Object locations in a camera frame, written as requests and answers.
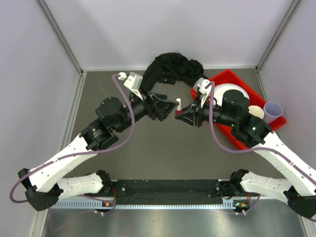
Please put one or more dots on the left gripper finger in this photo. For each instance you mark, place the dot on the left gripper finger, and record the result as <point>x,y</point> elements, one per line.
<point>157,96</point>
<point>165,107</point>

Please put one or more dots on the right aluminium frame post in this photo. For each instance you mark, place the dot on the right aluminium frame post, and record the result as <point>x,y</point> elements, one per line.
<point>280,29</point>

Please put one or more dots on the lavender plastic cup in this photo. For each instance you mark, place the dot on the lavender plastic cup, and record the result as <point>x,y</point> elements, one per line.
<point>272,111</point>

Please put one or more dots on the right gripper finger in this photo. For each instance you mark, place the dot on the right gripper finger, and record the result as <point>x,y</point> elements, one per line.
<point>187,118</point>
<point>188,109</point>

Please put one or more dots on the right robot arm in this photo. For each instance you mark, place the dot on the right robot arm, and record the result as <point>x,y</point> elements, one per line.
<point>298,187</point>

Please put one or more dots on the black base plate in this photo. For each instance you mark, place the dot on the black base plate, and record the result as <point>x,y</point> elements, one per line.
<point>171,192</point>

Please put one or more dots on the dark green mug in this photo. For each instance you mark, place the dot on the dark green mug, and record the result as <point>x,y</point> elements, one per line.
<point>256,111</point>

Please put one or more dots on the left aluminium frame post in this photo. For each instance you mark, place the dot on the left aluminium frame post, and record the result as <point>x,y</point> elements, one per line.
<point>81,73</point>

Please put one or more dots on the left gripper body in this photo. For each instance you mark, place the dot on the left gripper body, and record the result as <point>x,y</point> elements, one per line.
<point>153,111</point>

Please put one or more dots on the aluminium frame post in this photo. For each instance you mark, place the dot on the aluminium frame post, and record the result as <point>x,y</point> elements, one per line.
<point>280,29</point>
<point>81,73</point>

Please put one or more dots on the white paper plate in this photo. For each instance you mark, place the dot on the white paper plate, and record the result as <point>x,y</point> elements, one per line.
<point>219,91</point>

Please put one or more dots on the black shirt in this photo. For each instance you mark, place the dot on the black shirt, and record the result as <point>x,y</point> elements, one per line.
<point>172,67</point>

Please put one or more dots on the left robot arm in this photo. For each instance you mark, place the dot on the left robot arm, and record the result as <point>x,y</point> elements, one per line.
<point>47,184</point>

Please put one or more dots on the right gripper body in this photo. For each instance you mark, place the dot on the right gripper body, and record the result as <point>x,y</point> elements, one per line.
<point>198,114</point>

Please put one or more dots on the red nail polish bottle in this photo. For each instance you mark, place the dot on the red nail polish bottle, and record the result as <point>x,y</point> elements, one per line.
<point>178,112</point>

